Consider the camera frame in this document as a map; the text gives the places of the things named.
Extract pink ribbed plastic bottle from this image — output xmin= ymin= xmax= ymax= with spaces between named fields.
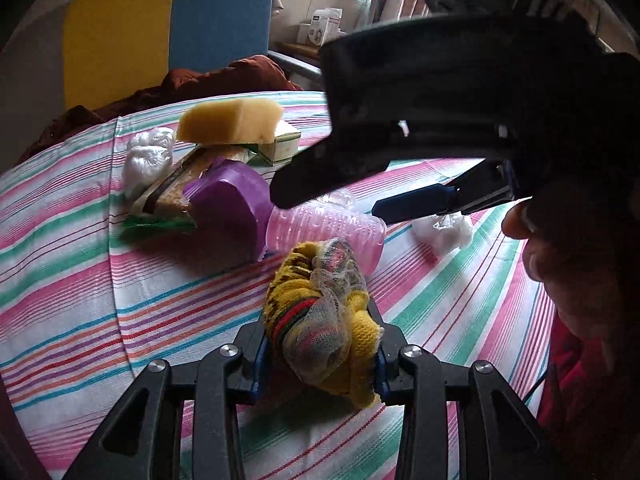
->
xmin=266 ymin=200 xmax=386 ymax=275

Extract wooden side shelf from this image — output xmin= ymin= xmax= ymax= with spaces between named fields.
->
xmin=274 ymin=42 xmax=320 ymax=66

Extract striped bed sheet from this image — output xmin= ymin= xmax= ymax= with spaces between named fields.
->
xmin=1 ymin=102 xmax=554 ymax=479

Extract yellow sponge block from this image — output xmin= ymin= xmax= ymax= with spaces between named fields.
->
xmin=176 ymin=98 xmax=283 ymax=146

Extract white boxes on shelf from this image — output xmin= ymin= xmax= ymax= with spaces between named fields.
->
xmin=296 ymin=8 xmax=343 ymax=47

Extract green white carton box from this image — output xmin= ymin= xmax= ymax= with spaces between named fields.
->
xmin=258 ymin=120 xmax=302 ymax=165

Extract white plastic-wrapped ball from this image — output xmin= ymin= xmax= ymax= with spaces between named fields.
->
xmin=122 ymin=127 xmax=176 ymax=200

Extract person's right hand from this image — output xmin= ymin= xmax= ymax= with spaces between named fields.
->
xmin=502 ymin=198 xmax=639 ymax=368

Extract small white crumpled wrap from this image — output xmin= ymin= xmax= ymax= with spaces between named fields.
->
xmin=412 ymin=212 xmax=473 ymax=257

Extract dark red blanket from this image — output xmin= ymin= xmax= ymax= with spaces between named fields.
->
xmin=18 ymin=54 xmax=302 ymax=162

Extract grey yellow blue headboard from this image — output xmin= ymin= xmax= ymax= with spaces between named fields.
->
xmin=1 ymin=0 xmax=272 ymax=169

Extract green cracker packet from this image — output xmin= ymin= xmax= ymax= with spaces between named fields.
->
xmin=122 ymin=145 xmax=253 ymax=231

